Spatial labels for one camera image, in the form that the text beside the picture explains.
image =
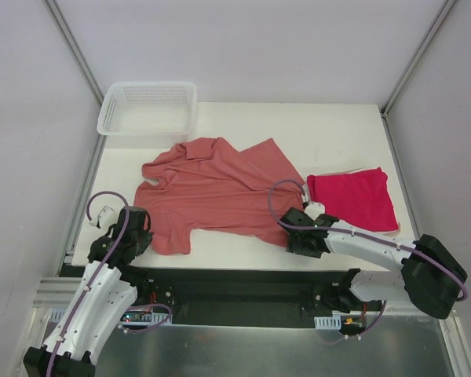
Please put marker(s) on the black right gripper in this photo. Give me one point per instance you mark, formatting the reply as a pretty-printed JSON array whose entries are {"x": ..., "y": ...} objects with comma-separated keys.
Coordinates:
[{"x": 297, "y": 242}]

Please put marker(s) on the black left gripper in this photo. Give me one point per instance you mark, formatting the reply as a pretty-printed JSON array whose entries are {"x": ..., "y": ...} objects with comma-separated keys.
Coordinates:
[{"x": 142, "y": 239}]

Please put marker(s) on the salmon pink polo shirt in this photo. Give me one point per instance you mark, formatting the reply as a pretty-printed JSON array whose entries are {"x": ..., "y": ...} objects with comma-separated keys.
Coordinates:
[{"x": 207, "y": 184}]

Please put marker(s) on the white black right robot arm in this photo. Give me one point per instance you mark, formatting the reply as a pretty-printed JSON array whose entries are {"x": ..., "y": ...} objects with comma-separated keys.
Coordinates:
[{"x": 420, "y": 272}]

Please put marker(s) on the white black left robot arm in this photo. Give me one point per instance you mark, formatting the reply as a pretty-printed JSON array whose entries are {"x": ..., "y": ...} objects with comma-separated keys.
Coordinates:
[{"x": 110, "y": 285}]

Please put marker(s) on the folded magenta t shirt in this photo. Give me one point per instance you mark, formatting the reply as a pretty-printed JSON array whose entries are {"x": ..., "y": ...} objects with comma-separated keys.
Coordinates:
[{"x": 353, "y": 196}]

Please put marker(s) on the white perforated plastic basket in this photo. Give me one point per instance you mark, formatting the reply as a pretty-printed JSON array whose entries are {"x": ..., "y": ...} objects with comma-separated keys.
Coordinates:
[{"x": 148, "y": 108}]

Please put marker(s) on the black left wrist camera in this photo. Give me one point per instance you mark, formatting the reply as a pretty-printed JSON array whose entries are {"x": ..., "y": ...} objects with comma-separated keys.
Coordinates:
[{"x": 135, "y": 221}]

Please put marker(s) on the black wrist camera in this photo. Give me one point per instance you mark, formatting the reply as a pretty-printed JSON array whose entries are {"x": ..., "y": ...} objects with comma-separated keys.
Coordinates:
[
  {"x": 296, "y": 220},
  {"x": 135, "y": 221}
]

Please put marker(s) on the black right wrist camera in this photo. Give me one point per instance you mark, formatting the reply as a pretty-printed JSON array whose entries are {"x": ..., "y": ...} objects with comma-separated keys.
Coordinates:
[{"x": 296, "y": 220}]

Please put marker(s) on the left white slotted cable duct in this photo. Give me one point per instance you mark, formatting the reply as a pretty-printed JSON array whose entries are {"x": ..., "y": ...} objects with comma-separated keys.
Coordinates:
[{"x": 128, "y": 318}]

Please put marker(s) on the white slotted cable duct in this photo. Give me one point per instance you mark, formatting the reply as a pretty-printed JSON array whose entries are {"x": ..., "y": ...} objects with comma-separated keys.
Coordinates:
[
  {"x": 128, "y": 318},
  {"x": 332, "y": 323}
]

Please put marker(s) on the aluminium front frame rail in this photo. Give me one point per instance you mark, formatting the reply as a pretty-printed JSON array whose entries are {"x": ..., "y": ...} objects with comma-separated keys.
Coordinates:
[{"x": 57, "y": 292}]

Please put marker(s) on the right white slotted cable duct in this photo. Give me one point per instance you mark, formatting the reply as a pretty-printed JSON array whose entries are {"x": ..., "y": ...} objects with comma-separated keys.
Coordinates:
[{"x": 332, "y": 323}]

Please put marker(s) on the left aluminium corner post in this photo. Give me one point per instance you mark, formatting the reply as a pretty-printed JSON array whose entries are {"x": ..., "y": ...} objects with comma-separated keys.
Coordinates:
[{"x": 59, "y": 19}]

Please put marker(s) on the aluminium corner post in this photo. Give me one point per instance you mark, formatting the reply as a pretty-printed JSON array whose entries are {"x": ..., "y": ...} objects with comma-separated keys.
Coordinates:
[
  {"x": 59, "y": 19},
  {"x": 427, "y": 40}
]

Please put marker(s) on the right aluminium corner post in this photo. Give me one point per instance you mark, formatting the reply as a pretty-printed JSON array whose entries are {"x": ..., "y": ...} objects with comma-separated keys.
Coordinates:
[{"x": 427, "y": 40}]

